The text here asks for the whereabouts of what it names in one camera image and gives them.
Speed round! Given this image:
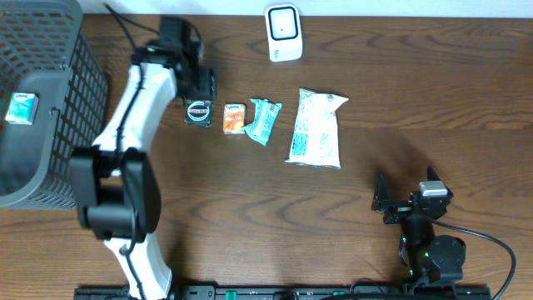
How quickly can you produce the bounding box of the cream snack bag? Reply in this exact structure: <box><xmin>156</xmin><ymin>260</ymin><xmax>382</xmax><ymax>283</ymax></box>
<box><xmin>286</xmin><ymin>87</ymin><xmax>349</xmax><ymax>169</ymax></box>

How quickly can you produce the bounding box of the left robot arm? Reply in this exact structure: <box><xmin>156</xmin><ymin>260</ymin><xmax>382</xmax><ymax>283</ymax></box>
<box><xmin>69</xmin><ymin>16</ymin><xmax>217</xmax><ymax>299</ymax></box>

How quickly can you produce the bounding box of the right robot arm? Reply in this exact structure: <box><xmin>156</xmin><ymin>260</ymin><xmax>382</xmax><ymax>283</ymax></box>
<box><xmin>371</xmin><ymin>167</ymin><xmax>466</xmax><ymax>295</ymax></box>

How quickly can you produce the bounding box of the orange tissue pack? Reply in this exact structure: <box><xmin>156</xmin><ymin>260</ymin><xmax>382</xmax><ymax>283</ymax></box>
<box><xmin>222</xmin><ymin>103</ymin><xmax>246</xmax><ymax>134</ymax></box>

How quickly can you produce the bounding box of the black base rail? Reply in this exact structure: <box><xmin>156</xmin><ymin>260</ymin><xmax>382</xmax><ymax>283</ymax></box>
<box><xmin>73</xmin><ymin>284</ymin><xmax>493</xmax><ymax>300</ymax></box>

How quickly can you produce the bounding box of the grey plastic mesh basket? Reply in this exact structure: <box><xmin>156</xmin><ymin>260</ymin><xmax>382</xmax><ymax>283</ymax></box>
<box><xmin>1</xmin><ymin>0</ymin><xmax>108</xmax><ymax>210</ymax></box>

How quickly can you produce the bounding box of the white barcode scanner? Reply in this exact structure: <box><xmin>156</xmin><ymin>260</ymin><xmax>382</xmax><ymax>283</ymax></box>
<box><xmin>265</xmin><ymin>4</ymin><xmax>303</xmax><ymax>63</ymax></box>

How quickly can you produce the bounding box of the dark green round-label box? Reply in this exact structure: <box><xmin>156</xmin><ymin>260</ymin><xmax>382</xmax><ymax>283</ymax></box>
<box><xmin>185</xmin><ymin>100</ymin><xmax>213</xmax><ymax>128</ymax></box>

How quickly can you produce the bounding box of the teal tissue pack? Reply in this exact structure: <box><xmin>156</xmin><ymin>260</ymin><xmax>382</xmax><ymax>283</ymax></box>
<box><xmin>5</xmin><ymin>92</ymin><xmax>39</xmax><ymax>125</ymax></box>

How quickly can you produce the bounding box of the green snack packet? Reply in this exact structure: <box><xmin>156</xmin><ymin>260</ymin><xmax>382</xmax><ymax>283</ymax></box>
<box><xmin>242</xmin><ymin>98</ymin><xmax>282</xmax><ymax>146</ymax></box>

